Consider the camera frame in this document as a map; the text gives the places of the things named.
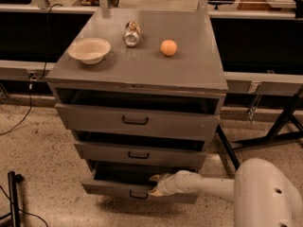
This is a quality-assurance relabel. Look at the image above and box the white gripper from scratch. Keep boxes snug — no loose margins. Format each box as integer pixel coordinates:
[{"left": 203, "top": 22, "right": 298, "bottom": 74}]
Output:
[{"left": 148, "top": 173, "right": 176, "bottom": 197}]

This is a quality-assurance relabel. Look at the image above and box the grey bottom drawer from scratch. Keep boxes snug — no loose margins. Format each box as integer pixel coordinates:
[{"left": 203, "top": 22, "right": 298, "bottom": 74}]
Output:
[{"left": 81, "top": 161, "right": 198, "bottom": 204}]

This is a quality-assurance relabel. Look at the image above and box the grey drawer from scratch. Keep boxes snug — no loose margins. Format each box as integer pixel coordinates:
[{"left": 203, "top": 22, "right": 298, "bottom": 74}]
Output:
[
  {"left": 73, "top": 131, "right": 205, "bottom": 169},
  {"left": 56, "top": 88, "right": 219, "bottom": 141},
  {"left": 81, "top": 161, "right": 198, "bottom": 204}
]

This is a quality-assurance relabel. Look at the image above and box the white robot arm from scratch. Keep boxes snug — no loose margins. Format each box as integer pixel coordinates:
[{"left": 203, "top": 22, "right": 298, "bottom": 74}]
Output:
[{"left": 149, "top": 158, "right": 302, "bottom": 227}]

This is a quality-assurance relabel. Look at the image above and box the grey middle drawer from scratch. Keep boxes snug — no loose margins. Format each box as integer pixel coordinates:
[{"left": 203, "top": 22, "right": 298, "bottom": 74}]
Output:
[{"left": 73, "top": 131, "right": 205, "bottom": 169}]

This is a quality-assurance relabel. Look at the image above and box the grey top drawer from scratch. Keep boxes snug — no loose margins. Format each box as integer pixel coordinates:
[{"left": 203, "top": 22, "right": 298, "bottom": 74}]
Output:
[{"left": 56, "top": 88, "right": 219, "bottom": 141}]

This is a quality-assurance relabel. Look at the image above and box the grey drawer cabinet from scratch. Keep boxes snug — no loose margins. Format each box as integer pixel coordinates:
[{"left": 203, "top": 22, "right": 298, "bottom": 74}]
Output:
[{"left": 45, "top": 9, "right": 229, "bottom": 187}]

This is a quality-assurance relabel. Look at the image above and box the orange fruit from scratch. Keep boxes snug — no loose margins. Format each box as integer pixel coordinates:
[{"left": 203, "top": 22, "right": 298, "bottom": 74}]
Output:
[{"left": 160, "top": 40, "right": 177, "bottom": 57}]

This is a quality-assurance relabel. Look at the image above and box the black stand left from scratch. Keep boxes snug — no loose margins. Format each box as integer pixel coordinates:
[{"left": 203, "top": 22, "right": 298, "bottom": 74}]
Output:
[{"left": 0, "top": 171, "right": 21, "bottom": 227}]

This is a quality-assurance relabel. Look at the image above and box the black metal stand right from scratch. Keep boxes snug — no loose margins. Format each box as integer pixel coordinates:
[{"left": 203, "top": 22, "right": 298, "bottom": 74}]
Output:
[{"left": 216, "top": 86, "right": 303, "bottom": 169}]

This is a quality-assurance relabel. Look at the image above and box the white bowl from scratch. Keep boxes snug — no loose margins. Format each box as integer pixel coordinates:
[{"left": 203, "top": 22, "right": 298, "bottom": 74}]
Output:
[{"left": 68, "top": 38, "right": 111, "bottom": 64}]

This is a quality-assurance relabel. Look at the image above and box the lying metal can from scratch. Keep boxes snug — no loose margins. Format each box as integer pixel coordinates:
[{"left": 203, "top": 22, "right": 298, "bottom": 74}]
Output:
[{"left": 123, "top": 21, "right": 141, "bottom": 47}]

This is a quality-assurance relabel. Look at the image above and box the grey barrier rail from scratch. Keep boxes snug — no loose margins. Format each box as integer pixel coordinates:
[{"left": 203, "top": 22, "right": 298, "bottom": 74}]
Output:
[{"left": 0, "top": 9, "right": 303, "bottom": 96}]

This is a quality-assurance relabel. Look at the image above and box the black cable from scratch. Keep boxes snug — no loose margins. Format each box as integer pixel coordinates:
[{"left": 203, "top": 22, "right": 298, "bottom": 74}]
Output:
[{"left": 0, "top": 3, "right": 64, "bottom": 137}]

